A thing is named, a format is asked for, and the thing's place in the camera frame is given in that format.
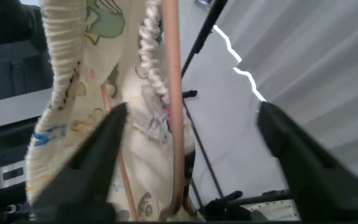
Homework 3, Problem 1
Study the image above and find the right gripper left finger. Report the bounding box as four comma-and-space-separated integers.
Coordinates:
31, 102, 129, 222

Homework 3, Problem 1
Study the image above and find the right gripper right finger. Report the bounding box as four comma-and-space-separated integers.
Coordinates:
256, 101, 358, 222

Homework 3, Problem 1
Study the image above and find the cream printed garment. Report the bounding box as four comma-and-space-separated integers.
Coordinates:
25, 0, 198, 222

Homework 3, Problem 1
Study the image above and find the pink clothes hanger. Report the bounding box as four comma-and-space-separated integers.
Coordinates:
99, 0, 198, 222

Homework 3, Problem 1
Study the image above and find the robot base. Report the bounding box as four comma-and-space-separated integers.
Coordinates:
0, 0, 55, 222

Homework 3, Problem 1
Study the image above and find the white laundry basket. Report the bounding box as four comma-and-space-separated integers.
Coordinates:
247, 198, 301, 222

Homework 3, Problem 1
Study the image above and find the white curtain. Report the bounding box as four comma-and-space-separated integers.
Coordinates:
213, 0, 358, 178

